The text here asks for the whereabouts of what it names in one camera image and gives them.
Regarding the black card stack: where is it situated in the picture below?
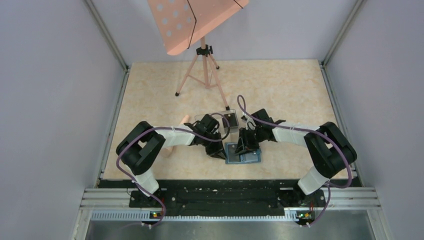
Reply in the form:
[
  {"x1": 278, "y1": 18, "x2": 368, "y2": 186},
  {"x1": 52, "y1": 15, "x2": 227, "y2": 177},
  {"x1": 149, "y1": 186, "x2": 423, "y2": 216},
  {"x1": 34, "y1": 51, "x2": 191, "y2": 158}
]
[{"x1": 222, "y1": 112, "x2": 239, "y2": 128}]

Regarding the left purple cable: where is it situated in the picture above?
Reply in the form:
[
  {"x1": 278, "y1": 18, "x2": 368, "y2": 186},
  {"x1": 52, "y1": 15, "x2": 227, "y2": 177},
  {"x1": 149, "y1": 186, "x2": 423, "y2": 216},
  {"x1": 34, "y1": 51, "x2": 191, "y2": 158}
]
[{"x1": 115, "y1": 112, "x2": 231, "y2": 229}]

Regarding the pink toy microphone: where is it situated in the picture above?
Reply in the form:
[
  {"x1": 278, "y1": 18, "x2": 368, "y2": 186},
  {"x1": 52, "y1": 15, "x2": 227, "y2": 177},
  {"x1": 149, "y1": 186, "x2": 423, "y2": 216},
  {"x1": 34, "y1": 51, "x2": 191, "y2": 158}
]
[{"x1": 160, "y1": 114, "x2": 191, "y2": 158}]

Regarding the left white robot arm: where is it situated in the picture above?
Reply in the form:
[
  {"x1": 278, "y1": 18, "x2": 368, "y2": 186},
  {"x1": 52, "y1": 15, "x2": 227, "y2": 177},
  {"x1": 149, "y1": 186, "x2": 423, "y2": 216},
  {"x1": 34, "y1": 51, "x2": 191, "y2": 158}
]
[{"x1": 115, "y1": 113, "x2": 227, "y2": 207}]

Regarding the pink music stand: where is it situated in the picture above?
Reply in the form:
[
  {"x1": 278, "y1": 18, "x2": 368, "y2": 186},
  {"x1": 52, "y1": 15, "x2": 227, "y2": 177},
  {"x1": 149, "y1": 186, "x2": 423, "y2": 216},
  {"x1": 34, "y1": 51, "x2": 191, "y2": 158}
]
[{"x1": 147, "y1": 0, "x2": 249, "y2": 110}]

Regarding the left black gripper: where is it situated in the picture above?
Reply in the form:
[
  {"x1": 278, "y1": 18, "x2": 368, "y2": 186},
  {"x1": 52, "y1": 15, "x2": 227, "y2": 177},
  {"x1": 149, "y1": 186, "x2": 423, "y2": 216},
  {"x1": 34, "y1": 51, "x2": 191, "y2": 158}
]
[{"x1": 201, "y1": 131, "x2": 228, "y2": 160}]

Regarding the clear plastic box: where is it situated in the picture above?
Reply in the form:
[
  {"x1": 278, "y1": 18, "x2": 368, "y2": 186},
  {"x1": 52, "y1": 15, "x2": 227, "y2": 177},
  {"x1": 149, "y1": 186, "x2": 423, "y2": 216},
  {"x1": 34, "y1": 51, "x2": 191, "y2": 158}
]
[{"x1": 208, "y1": 109, "x2": 239, "y2": 131}]

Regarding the teal card holder wallet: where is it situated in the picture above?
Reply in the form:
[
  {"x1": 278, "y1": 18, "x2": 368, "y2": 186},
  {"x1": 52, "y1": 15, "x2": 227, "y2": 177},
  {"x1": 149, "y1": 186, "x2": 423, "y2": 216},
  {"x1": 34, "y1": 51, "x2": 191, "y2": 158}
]
[{"x1": 224, "y1": 142, "x2": 262, "y2": 165}]

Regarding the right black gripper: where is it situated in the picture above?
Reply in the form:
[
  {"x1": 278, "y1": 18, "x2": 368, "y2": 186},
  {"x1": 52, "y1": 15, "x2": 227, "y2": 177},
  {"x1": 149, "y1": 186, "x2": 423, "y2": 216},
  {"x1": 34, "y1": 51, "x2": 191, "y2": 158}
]
[{"x1": 234, "y1": 127, "x2": 265, "y2": 156}]

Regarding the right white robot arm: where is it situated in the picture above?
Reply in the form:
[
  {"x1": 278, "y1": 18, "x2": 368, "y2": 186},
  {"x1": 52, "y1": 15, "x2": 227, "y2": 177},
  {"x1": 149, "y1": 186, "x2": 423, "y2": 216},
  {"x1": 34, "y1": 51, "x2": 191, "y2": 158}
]
[{"x1": 235, "y1": 108, "x2": 358, "y2": 206}]

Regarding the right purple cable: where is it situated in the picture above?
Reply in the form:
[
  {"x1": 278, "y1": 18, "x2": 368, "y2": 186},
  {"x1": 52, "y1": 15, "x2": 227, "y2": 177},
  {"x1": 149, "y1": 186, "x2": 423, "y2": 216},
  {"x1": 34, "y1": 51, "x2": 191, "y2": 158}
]
[{"x1": 236, "y1": 95, "x2": 353, "y2": 229}]

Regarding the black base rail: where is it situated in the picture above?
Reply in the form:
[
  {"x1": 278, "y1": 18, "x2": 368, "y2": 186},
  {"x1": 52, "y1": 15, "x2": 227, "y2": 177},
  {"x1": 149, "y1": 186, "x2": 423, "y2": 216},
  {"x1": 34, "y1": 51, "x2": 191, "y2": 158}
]
[{"x1": 129, "y1": 179, "x2": 326, "y2": 217}]

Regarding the purple cable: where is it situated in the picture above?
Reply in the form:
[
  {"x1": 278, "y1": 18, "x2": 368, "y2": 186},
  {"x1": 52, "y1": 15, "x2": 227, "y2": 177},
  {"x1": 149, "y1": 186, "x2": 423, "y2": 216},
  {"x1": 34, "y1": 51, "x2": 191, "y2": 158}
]
[
  {"x1": 236, "y1": 95, "x2": 353, "y2": 229},
  {"x1": 115, "y1": 112, "x2": 231, "y2": 229}
]

